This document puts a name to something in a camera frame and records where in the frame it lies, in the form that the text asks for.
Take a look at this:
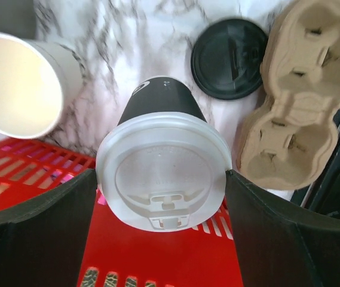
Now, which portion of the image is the white plastic cup lid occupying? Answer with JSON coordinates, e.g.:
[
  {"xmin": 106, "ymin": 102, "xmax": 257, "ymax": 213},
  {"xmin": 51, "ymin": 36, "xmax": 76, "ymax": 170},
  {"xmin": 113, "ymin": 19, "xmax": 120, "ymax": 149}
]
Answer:
[{"xmin": 96, "ymin": 112, "xmax": 232, "ymax": 232}]

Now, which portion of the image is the black paper coffee cup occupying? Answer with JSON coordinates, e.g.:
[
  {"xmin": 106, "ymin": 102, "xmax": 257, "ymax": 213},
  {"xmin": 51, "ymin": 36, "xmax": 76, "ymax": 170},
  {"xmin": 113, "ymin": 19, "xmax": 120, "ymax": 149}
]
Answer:
[{"xmin": 118, "ymin": 76, "xmax": 206, "ymax": 124}]

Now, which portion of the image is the cardboard cup carrier tray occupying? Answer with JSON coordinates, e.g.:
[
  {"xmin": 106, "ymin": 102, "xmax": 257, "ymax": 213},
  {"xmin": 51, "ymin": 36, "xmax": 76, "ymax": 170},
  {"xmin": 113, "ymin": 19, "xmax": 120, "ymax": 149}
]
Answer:
[{"xmin": 237, "ymin": 1, "xmax": 340, "ymax": 190}]

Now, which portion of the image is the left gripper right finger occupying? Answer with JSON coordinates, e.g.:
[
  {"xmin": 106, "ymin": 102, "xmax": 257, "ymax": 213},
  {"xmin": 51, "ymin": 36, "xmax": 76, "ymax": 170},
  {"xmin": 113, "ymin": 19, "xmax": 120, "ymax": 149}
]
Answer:
[{"xmin": 225, "ymin": 170, "xmax": 340, "ymax": 286}]

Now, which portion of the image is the black plastic cup lid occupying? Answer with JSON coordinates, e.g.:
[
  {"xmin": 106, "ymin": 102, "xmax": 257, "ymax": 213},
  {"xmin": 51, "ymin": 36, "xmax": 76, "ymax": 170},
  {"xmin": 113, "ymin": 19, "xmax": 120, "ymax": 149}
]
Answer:
[{"xmin": 191, "ymin": 18, "xmax": 268, "ymax": 100}]

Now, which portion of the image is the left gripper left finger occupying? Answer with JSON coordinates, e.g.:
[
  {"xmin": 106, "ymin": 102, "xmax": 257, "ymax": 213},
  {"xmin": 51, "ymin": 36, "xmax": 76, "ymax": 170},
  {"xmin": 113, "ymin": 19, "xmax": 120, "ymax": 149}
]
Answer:
[{"xmin": 0, "ymin": 169, "xmax": 97, "ymax": 286}]

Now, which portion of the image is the red plastic basket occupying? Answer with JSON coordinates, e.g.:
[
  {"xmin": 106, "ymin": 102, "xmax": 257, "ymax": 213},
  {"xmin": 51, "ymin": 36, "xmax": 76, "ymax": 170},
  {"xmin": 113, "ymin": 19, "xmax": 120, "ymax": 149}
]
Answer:
[{"xmin": 0, "ymin": 139, "xmax": 243, "ymax": 286}]

